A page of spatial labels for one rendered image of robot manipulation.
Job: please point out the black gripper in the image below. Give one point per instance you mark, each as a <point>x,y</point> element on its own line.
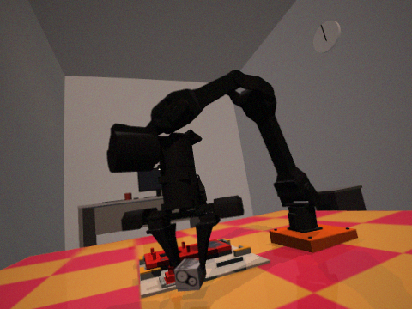
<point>180,191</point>

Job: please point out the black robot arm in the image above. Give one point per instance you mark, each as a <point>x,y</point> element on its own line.
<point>138,149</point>

